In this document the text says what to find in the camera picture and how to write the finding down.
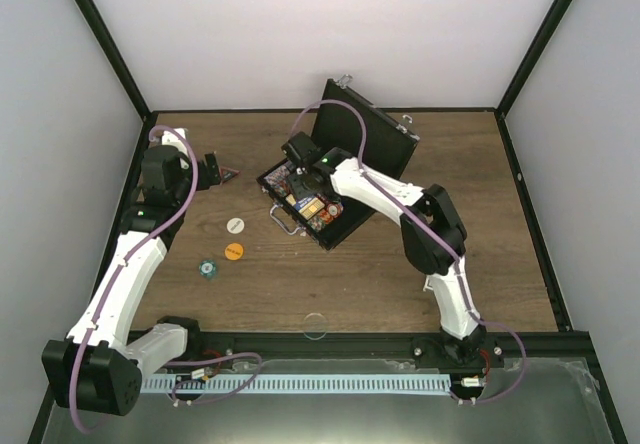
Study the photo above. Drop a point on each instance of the lower chip row in case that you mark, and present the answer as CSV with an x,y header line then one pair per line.
x,y
321,220

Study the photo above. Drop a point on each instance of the right black frame post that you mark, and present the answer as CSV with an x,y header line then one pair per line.
x,y
540,41

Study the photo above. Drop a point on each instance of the orange blind button left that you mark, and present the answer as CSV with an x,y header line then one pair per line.
x,y
234,251

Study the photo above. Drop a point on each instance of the clear round lens disc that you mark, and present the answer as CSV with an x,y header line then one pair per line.
x,y
315,326

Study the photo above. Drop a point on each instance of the unboxed banded card deck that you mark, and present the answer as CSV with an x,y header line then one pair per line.
x,y
309,206

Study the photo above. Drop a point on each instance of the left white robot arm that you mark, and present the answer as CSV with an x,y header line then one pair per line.
x,y
96,368

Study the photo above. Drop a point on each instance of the black poker set case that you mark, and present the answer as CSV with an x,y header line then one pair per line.
x,y
343,116

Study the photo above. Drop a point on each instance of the white dealer button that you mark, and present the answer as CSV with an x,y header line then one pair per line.
x,y
235,225

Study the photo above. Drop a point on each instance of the light blue slotted cable duct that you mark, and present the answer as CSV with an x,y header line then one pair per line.
x,y
403,384

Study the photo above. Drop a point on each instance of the left black frame post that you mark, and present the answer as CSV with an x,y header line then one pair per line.
x,y
103,36

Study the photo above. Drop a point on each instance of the chip row in case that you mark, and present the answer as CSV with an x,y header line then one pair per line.
x,y
277,180
321,220

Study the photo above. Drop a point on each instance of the red triangular all-in marker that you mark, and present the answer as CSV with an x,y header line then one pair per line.
x,y
228,174

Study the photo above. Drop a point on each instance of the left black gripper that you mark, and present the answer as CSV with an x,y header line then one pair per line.
x,y
213,168

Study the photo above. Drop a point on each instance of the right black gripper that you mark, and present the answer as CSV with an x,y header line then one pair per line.
x,y
298,190

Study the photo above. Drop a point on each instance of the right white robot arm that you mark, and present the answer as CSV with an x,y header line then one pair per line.
x,y
432,232

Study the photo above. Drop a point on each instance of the black frame post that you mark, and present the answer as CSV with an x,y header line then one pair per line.
x,y
540,41
103,36

